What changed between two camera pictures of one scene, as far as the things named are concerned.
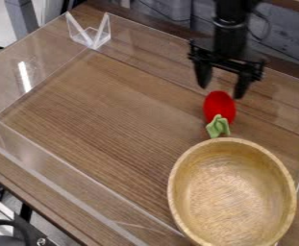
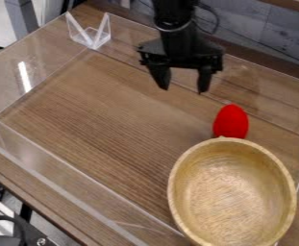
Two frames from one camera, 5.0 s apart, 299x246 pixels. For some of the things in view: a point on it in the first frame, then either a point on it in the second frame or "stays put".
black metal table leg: (26, 211) stays put
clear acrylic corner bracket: (90, 37) stays put
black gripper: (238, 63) to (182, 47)
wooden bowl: (232, 193) stays put
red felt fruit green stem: (218, 112) to (230, 122)
